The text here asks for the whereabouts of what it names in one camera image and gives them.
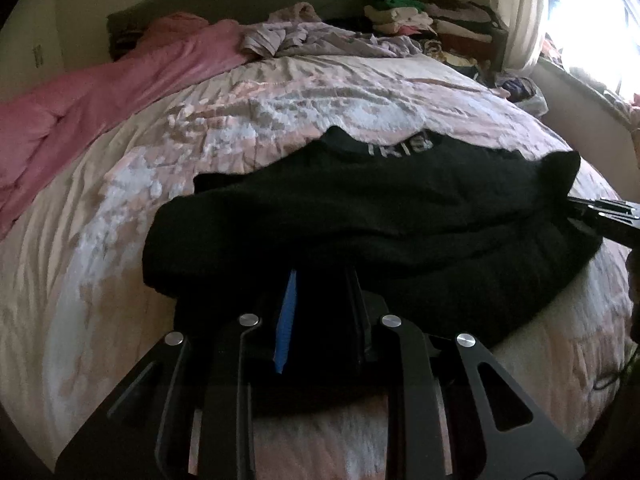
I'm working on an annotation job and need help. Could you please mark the black sweater orange pink patches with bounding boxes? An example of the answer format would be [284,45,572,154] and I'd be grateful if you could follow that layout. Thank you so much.
[142,127,602,414]

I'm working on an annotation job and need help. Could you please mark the white plastic bag with clothes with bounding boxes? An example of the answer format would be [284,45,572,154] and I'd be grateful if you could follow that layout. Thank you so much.
[496,74,549,119]

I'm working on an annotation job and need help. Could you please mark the stack of folded clothes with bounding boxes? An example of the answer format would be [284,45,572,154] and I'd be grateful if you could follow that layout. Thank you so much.
[363,0,508,72]

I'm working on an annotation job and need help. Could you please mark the pink white patterned bedspread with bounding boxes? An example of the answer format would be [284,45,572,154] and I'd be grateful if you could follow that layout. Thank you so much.
[1,56,633,479]

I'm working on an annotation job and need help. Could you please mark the cream window curtain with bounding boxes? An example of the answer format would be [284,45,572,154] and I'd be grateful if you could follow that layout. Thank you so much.
[489,0,549,76]

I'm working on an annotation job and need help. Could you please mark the pink comforter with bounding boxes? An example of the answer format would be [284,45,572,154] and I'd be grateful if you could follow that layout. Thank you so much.
[1,12,250,233]

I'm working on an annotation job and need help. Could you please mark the lavender crumpled garment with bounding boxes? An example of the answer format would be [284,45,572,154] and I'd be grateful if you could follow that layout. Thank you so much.
[240,2,423,58]

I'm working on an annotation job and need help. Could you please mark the black cable loop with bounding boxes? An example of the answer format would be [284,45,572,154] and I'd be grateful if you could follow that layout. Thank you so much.
[591,353,640,394]

